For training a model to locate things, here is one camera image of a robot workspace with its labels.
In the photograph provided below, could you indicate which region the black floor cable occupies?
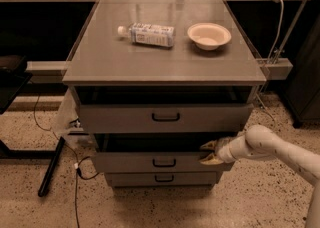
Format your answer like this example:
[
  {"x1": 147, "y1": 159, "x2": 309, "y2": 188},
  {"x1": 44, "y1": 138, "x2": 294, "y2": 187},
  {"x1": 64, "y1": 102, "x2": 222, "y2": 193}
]
[{"x1": 32, "y1": 93, "x2": 104, "y2": 228}]

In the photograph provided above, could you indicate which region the white power cable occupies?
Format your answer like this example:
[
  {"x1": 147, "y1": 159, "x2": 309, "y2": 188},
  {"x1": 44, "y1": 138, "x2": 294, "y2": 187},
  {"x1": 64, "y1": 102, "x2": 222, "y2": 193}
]
[{"x1": 266, "y1": 0, "x2": 285, "y2": 65}]

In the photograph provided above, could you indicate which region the clear plastic water bottle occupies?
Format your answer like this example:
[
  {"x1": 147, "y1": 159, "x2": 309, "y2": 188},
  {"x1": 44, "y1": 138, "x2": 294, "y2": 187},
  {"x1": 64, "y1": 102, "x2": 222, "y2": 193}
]
[{"x1": 117, "y1": 23, "x2": 175, "y2": 48}]

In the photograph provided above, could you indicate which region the black stand leg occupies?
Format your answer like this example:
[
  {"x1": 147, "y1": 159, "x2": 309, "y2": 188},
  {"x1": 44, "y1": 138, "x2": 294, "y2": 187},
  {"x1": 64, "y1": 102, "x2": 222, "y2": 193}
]
[{"x1": 38, "y1": 137, "x2": 65, "y2": 197}]

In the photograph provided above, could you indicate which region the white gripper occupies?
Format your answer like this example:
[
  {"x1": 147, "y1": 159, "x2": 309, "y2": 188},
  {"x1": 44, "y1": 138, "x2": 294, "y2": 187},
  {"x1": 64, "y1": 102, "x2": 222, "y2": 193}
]
[{"x1": 199, "y1": 136, "x2": 245, "y2": 165}]

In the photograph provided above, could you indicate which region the dark cabinet at right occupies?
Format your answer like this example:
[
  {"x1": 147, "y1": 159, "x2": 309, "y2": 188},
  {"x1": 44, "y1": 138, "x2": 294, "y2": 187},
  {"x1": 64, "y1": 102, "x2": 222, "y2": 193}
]
[{"x1": 285, "y1": 17, "x2": 320, "y2": 128}]

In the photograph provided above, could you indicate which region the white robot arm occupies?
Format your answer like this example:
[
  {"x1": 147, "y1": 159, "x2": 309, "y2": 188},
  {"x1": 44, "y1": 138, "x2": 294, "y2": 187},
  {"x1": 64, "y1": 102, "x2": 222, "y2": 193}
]
[{"x1": 199, "y1": 125, "x2": 320, "y2": 228}]

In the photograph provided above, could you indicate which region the grey top drawer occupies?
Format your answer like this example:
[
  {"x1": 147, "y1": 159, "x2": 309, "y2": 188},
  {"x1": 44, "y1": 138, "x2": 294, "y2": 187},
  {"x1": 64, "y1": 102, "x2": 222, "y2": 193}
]
[{"x1": 76, "y1": 86, "x2": 253, "y2": 133}]

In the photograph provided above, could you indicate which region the metal diagonal pole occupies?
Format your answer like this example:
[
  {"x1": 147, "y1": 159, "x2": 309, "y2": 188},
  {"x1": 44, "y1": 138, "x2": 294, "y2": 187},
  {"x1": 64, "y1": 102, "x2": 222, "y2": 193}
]
[{"x1": 271, "y1": 0, "x2": 320, "y2": 65}]

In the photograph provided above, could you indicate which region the grey drawer cabinet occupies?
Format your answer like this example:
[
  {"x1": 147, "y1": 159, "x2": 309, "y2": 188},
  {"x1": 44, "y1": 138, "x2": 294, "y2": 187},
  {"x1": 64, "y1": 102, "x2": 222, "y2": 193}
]
[{"x1": 62, "y1": 0, "x2": 267, "y2": 190}]

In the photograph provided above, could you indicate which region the black side table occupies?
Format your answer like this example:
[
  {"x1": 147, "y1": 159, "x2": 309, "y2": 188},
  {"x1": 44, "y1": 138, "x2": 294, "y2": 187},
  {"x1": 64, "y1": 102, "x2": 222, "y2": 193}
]
[{"x1": 0, "y1": 55, "x2": 32, "y2": 114}]

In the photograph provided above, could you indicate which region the white paper bowl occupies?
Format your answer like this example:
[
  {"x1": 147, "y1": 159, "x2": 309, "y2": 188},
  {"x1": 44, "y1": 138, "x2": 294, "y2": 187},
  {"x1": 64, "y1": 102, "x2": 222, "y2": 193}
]
[{"x1": 187, "y1": 23, "x2": 232, "y2": 51}]

